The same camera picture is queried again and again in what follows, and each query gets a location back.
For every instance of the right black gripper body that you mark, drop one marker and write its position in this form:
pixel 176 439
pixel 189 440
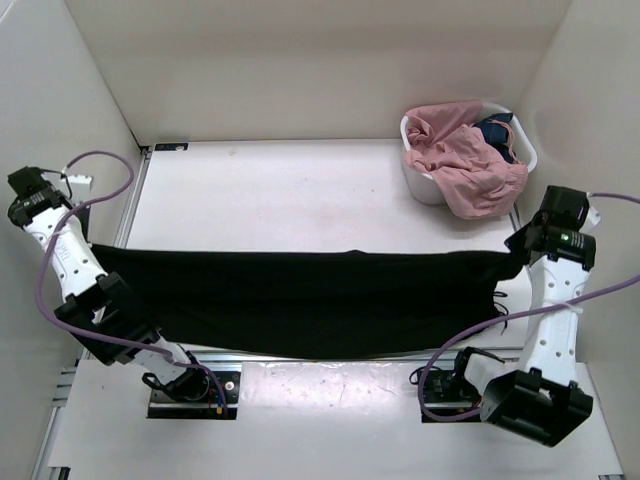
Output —
pixel 536 222

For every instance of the black trousers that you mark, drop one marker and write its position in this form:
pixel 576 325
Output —
pixel 317 306

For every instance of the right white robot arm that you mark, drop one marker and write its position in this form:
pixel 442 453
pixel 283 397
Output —
pixel 538 396

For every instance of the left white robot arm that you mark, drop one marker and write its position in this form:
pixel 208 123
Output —
pixel 96 300

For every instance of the pink trousers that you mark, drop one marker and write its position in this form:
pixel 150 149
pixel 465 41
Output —
pixel 474 179

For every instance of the dark label sticker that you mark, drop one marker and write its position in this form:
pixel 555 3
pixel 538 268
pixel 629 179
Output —
pixel 171 147

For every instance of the white laundry basket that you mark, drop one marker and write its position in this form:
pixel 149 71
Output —
pixel 422 186

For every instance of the navy garment in basket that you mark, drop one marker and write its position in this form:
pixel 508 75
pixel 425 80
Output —
pixel 497 131

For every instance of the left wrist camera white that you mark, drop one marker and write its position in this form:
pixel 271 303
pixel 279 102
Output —
pixel 77 187

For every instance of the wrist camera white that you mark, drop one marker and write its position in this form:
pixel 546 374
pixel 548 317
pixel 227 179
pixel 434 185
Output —
pixel 77 187
pixel 592 212

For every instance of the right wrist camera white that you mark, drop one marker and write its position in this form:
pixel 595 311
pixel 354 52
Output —
pixel 592 212

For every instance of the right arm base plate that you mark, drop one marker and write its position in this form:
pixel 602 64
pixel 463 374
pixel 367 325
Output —
pixel 446 395

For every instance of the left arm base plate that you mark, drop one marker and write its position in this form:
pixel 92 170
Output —
pixel 205 403

